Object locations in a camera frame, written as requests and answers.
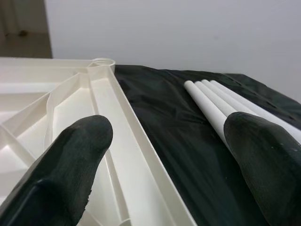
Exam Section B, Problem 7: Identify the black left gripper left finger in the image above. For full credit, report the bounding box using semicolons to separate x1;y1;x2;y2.
0;114;113;226

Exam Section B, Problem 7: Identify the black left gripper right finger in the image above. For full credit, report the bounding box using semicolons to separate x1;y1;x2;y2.
223;112;301;226

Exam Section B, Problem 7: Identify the white plastic table top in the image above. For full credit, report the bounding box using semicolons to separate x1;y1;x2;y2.
0;57;198;226

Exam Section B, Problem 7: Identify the black cloth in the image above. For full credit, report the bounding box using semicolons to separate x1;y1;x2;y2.
114;64;301;226

